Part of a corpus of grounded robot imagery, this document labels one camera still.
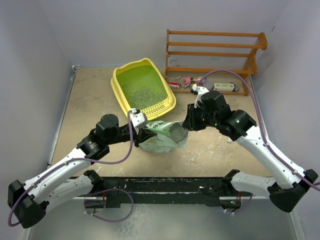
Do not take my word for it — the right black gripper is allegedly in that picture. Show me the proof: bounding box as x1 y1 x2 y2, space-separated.
182 101 219 131

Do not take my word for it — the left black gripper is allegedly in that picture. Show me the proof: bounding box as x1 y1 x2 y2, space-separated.
106 124 157 148

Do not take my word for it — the silver metal scoop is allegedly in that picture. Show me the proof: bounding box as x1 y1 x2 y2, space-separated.
169 122 189 144

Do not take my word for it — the green cat litter bag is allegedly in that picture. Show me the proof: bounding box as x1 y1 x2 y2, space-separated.
139 120 187 153

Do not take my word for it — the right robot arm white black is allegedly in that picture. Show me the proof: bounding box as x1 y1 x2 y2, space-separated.
182 87 318 213

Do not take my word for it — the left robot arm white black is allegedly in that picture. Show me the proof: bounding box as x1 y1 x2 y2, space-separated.
7 108 148 229

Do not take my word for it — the red white small box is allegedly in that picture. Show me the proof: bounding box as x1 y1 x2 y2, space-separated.
167 82 180 89

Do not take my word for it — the white green long box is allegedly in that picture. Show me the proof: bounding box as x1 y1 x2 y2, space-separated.
213 83 235 92

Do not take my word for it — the yellow green litter box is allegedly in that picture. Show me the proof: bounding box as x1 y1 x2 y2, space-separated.
110 58 177 121

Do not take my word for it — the grey round container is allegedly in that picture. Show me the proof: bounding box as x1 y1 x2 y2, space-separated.
202 79 214 91

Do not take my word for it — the pink patterned tube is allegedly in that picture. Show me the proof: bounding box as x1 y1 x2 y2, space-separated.
190 76 202 84

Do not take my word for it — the pink tape roll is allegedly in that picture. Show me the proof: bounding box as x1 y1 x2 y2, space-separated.
184 77 191 85

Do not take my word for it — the grey small object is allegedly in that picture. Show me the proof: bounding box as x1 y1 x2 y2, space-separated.
230 82 240 93

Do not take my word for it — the wooden three-tier rack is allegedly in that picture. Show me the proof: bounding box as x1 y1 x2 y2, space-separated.
164 29 268 82

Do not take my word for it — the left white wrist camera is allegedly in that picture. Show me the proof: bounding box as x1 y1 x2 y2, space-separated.
128 108 149 132

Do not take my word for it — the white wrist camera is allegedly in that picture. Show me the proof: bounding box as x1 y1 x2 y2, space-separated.
128 108 149 132
191 84 209 108

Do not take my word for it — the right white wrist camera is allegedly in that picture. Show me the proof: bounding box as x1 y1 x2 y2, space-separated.
191 84 209 108

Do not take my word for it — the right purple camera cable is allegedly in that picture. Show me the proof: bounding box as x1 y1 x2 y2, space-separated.
196 69 320 188

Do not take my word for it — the purple camera cable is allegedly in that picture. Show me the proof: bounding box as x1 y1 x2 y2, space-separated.
196 69 320 188
7 110 135 227

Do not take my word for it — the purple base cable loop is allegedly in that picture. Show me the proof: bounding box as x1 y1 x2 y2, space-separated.
83 187 134 223

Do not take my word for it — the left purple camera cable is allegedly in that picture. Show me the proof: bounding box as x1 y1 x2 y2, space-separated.
7 110 135 227

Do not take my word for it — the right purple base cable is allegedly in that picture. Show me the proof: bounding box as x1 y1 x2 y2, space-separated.
223 193 253 216

